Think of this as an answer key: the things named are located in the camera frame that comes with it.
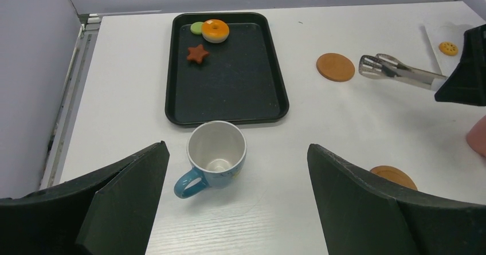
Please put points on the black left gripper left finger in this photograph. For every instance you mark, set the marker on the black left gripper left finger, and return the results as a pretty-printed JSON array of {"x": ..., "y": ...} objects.
[{"x": 107, "y": 211}]

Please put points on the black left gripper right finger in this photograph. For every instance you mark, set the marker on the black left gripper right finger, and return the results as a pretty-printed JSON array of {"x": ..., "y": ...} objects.
[{"x": 362, "y": 213}]

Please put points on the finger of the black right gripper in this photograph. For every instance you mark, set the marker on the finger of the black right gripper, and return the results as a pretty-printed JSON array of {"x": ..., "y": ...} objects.
[{"x": 466, "y": 84}]

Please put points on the small patterned orange cookie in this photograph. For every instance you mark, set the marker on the small patterned orange cookie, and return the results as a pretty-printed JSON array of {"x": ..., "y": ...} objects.
[{"x": 448, "y": 48}]

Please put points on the metal serving tongs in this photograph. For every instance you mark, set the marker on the metal serving tongs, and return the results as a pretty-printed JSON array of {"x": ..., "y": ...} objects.
[{"x": 383, "y": 66}]

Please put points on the brown star cookie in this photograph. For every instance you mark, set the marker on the brown star cookie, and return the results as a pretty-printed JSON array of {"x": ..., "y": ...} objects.
[{"x": 197, "y": 54}]

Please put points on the pink ceramic cup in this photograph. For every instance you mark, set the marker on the pink ceramic cup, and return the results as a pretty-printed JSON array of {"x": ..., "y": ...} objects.
[{"x": 476, "y": 137}]

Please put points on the near round wooden coaster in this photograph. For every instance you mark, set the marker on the near round wooden coaster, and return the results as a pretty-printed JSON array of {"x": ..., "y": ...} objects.
[{"x": 394, "y": 175}]

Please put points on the round wooden coaster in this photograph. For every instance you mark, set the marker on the round wooden coaster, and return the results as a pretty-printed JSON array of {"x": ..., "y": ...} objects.
[
  {"x": 394, "y": 175},
  {"x": 335, "y": 67}
]

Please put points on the blue patterned ceramic cup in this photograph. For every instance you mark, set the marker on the blue patterned ceramic cup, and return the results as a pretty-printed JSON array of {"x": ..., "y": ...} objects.
[{"x": 216, "y": 151}]

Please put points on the far round wooden coaster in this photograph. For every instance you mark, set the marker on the far round wooden coaster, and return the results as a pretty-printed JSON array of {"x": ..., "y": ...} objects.
[{"x": 335, "y": 67}]

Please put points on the black serving tray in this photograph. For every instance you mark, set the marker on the black serving tray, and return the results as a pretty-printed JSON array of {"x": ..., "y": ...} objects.
[{"x": 239, "y": 82}]

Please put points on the green round macaron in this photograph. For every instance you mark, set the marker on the green round macaron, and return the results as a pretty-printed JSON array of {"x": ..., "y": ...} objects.
[{"x": 196, "y": 28}]

